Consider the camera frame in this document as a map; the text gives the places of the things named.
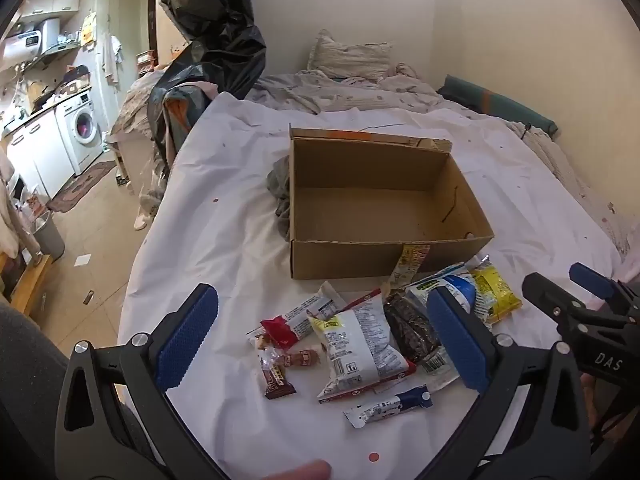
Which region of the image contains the yellow wooden stool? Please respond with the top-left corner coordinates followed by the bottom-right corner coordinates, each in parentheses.
top-left (10, 255), bottom-right (53, 316)

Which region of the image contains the white kitchen cabinet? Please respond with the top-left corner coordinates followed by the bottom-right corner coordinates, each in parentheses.
top-left (5, 110), bottom-right (76, 201)

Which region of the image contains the floral quilt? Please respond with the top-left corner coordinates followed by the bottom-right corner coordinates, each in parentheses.
top-left (245, 62), bottom-right (481, 117)

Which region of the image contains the blue and white stick packet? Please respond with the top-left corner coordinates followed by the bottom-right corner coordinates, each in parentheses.
top-left (342, 385), bottom-right (433, 429)

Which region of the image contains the white washing machine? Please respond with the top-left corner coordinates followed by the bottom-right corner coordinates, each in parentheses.
top-left (54, 91), bottom-right (108, 176)

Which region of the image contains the blue and white snack packet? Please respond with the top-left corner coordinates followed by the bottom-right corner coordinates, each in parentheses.
top-left (405, 262), bottom-right (481, 321)

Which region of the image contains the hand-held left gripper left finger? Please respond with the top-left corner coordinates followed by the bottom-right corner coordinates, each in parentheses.
top-left (54, 282), bottom-right (231, 480)

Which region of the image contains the yellow snack packet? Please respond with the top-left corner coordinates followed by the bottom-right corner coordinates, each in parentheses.
top-left (467, 255), bottom-right (523, 325)

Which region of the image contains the black plastic bag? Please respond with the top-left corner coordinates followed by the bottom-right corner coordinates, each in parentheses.
top-left (147, 0), bottom-right (268, 161)

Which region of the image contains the white water heater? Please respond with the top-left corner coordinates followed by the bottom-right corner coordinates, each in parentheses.
top-left (2, 17), bottom-right (61, 61)

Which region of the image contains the dark snack in clear wrapper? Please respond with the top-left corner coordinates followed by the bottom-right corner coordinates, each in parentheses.
top-left (382, 289), bottom-right (463, 393)

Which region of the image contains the small red candy packet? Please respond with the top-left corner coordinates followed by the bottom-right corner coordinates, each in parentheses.
top-left (248, 316), bottom-right (299, 352)

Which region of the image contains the grey trash bin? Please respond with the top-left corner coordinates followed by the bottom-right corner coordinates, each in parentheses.
top-left (31, 212), bottom-right (66, 261)

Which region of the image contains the dark cloth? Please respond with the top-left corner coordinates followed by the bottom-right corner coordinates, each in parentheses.
top-left (0, 300), bottom-right (71, 480)

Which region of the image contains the beige pillow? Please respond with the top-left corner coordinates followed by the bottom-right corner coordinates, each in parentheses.
top-left (306, 29), bottom-right (393, 81)

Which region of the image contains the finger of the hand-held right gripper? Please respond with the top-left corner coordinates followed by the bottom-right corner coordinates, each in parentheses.
top-left (569, 262), bottom-right (640, 312)
top-left (522, 272), bottom-right (587, 321)

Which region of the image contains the brown wafer packet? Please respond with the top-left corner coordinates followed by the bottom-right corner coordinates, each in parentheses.
top-left (256, 347), bottom-right (297, 401)

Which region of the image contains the large white snack packet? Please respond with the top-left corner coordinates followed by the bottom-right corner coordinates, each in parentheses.
top-left (307, 302), bottom-right (417, 405)

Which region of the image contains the patterned floor rug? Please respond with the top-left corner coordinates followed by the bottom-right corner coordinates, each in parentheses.
top-left (47, 160), bottom-right (117, 213)

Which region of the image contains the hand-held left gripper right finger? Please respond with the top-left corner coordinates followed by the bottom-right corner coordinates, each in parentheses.
top-left (425, 287), bottom-right (593, 480)

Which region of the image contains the white bed sheet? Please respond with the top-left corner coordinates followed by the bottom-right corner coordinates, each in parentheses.
top-left (117, 92), bottom-right (623, 480)

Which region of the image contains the brown cardboard box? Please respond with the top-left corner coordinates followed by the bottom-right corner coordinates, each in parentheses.
top-left (289, 127), bottom-right (496, 281)

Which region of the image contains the orange and teal cloth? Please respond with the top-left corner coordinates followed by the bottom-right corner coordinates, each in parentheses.
top-left (150, 80), bottom-right (221, 161)

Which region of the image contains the grey cloth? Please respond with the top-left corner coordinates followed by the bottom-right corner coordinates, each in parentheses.
top-left (266, 155), bottom-right (293, 243)

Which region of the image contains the hanging white towel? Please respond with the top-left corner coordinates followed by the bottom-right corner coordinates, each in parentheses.
top-left (102, 35), bottom-right (123, 86)

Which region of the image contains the red and white stick packet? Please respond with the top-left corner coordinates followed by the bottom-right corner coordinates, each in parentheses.
top-left (260, 281), bottom-right (347, 348)

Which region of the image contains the green rolled mat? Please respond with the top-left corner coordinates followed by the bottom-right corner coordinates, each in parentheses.
top-left (437, 75), bottom-right (558, 137)

